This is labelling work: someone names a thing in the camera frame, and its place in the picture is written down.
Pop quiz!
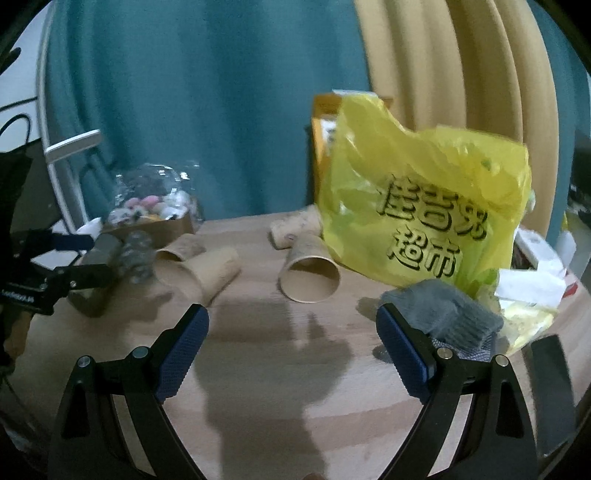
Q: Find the teal curtain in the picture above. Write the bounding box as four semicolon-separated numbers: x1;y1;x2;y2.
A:
45;1;370;219

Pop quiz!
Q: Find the patterned paper cup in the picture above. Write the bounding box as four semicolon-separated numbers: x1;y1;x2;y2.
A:
270;204;322;250

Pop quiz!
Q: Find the plain brown paper cup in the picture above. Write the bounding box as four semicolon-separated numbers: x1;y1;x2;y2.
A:
279;233;341;304

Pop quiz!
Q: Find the white chair frame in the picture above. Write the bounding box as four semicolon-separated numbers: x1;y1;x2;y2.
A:
36;1;103;231

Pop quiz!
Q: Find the yellow plastic shopping bag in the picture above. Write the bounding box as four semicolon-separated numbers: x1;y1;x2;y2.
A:
318;95;557;355

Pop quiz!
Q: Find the beige curtain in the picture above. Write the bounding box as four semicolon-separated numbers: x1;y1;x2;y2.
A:
355;1;559;234

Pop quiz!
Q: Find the grey knitted glove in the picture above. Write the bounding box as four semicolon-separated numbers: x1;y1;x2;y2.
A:
380;279;504;362

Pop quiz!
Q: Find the orange cardboard box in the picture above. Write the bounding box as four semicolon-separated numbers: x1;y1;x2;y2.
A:
311;90;393;200

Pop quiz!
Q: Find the grey cylindrical bottle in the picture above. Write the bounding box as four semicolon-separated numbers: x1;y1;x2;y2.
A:
67;230;157;318

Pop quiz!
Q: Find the brown paper cup lying behind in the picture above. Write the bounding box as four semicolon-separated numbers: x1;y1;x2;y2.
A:
154;233;205;262

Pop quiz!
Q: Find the black remote control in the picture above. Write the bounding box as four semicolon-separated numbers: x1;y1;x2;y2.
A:
528;335;576;457

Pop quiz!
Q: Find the brown paper cup lying front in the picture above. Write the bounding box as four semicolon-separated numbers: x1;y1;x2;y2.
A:
153;247;242;306

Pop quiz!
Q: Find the white papers pile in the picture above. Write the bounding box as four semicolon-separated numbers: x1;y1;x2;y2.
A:
494;227;567;309

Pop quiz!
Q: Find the clear bag of sweets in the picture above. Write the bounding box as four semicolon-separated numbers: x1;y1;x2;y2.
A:
102;162;204;248

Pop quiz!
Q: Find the brown paper cup lying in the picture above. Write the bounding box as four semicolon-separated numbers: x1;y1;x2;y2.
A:
154;233;205;262
153;247;242;306

